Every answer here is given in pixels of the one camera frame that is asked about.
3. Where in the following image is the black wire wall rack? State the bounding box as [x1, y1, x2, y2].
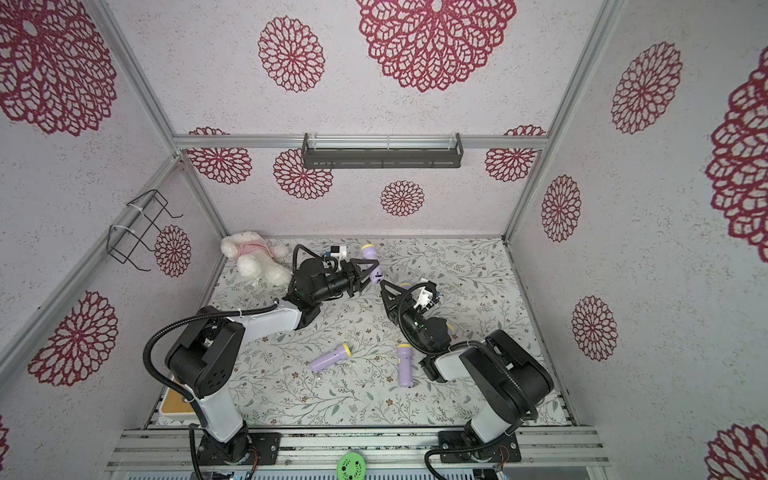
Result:
[105, 189, 183, 272]

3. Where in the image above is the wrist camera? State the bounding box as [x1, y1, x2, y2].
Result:
[324, 244, 348, 262]
[415, 282, 440, 311]

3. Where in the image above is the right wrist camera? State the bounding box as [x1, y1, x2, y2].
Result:
[415, 282, 440, 311]

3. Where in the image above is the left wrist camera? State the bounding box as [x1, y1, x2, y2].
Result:
[324, 244, 348, 262]

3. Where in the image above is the black wall shelf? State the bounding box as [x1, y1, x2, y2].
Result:
[300, 133, 465, 170]

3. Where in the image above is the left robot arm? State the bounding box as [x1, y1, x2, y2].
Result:
[142, 254, 379, 473]

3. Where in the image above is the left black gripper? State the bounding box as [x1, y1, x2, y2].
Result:
[314, 258, 380, 305]

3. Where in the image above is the green tape roll front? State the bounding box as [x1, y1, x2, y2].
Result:
[336, 451, 367, 480]

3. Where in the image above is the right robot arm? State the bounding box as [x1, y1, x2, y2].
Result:
[379, 280, 554, 479]

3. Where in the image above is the white plush teddy bear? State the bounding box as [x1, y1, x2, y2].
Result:
[220, 231, 292, 286]

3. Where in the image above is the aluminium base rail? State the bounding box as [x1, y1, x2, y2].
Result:
[104, 426, 611, 473]

